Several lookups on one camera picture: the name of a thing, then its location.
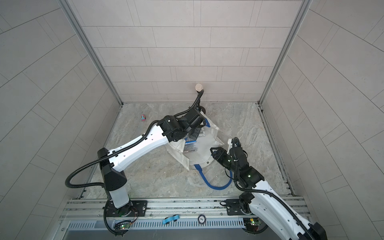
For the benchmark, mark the aluminium rail frame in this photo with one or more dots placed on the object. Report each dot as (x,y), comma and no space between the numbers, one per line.
(151,208)

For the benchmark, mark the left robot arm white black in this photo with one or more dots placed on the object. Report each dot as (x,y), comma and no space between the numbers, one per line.
(172,128)

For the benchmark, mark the blue tape piece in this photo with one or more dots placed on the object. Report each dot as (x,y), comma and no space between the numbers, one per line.
(168,220)

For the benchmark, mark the green circuit board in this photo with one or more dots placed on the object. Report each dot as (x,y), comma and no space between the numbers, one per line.
(252,224)
(123,225)

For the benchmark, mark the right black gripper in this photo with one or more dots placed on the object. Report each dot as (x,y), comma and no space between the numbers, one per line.
(221,153)

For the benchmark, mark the white canvas Doraemon bag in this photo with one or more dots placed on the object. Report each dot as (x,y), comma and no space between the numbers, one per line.
(208,138)

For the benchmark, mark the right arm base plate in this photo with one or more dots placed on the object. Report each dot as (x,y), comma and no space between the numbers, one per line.
(235,208)

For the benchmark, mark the right green circuit board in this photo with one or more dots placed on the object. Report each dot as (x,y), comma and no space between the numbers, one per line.
(252,224)

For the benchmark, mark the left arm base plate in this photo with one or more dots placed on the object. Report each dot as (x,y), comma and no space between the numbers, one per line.
(133,209)

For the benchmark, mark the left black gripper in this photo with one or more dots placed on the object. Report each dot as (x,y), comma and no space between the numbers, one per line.
(197,131)

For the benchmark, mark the round black badge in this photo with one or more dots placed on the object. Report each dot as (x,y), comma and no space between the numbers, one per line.
(201,219)

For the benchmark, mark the black stand with pink ball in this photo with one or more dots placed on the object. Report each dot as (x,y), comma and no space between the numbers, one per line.
(198,87)

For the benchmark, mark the left green circuit board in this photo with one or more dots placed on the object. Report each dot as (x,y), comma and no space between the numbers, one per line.
(123,225)

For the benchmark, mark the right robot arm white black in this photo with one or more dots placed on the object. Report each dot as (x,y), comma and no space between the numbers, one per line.
(259,199)

